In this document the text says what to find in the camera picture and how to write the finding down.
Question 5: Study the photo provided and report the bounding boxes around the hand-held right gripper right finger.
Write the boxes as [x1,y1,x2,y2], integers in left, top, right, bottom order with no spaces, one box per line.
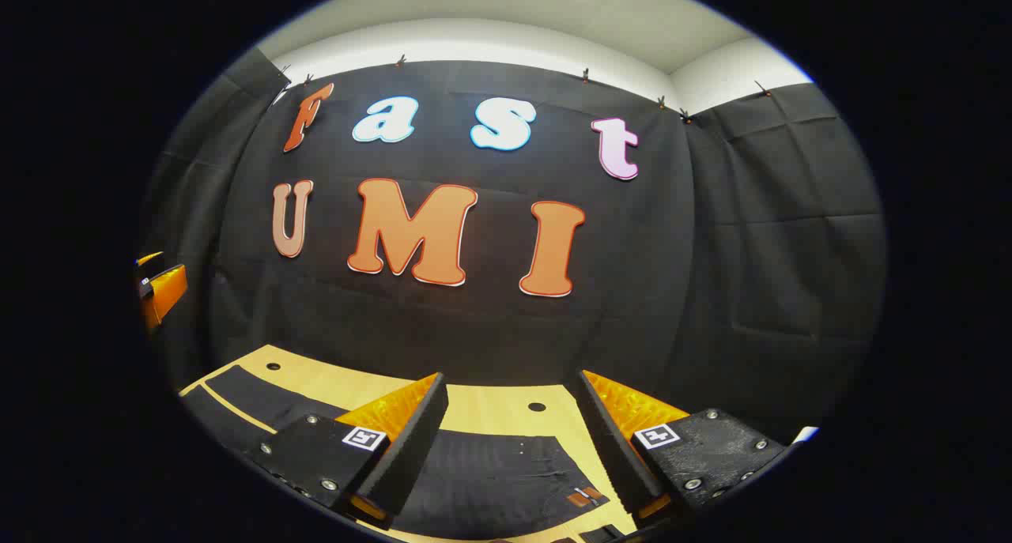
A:
[575,369,787,526]

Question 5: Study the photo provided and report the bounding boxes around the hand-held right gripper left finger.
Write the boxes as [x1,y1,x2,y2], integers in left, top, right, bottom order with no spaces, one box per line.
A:
[244,371,450,528]

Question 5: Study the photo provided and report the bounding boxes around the dark grey jeans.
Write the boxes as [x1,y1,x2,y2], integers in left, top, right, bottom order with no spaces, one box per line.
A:
[180,364,625,543]

